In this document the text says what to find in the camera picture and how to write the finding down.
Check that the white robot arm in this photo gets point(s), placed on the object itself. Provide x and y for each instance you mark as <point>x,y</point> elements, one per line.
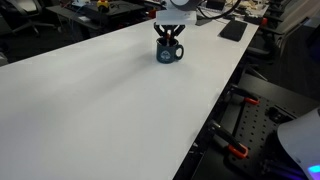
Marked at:
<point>302,140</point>

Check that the red and white marker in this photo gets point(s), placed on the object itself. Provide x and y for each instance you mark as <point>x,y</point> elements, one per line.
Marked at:
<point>168,37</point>

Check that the black flat pad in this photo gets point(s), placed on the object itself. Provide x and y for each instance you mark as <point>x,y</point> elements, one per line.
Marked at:
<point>233,30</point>

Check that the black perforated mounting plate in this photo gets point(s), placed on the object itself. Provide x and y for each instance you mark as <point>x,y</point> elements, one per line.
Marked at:
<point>258,130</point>

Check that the yellow and red toy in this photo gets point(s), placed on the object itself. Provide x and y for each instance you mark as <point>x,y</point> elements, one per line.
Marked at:
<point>103,4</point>

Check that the grey monitor stand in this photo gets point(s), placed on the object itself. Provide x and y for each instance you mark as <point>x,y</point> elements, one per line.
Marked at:
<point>203,20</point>

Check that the black office chair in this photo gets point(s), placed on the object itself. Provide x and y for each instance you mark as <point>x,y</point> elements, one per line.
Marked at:
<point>25,15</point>
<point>270,40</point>

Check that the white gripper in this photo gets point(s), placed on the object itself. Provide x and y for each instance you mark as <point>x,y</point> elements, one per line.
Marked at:
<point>176,15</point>

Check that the black side desk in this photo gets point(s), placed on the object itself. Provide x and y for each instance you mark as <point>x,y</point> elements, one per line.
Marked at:
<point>96,13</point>

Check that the dark blue ceramic mug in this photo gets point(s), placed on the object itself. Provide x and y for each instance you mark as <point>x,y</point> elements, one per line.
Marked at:
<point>165,53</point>

